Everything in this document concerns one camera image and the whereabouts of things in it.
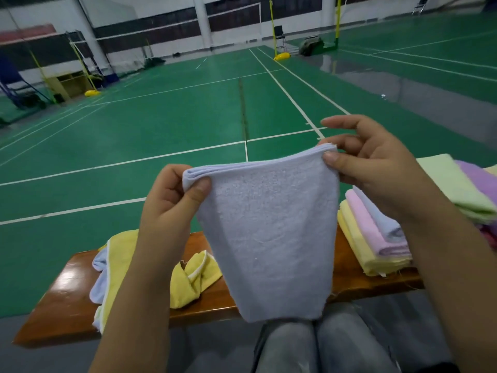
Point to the badminton net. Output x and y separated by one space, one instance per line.
178 31

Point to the black sports bag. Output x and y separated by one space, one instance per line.
310 47

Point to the red wall banner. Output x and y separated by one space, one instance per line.
27 34

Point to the person's left hand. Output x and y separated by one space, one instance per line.
167 221

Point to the blue umpire chair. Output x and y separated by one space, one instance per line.
19 85

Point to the yellow wooden stand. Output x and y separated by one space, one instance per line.
68 87

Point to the white blue towel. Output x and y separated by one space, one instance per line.
384 221

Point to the person's right hand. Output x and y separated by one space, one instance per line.
384 167

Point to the person's left forearm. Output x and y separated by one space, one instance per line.
140 330

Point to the yellow white striped cloth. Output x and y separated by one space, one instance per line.
194 279

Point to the dark folding chair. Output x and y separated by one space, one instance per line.
279 36

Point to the brown wooden bench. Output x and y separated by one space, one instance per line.
62 307

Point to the pale yellow towel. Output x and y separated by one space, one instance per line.
365 256
491 170

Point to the light pink towel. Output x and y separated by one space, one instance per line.
373 229

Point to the person's grey trousers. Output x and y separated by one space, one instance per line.
349 345

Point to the person's right forearm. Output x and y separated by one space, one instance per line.
458 299

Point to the light blue towel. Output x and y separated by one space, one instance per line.
99 279
272 237

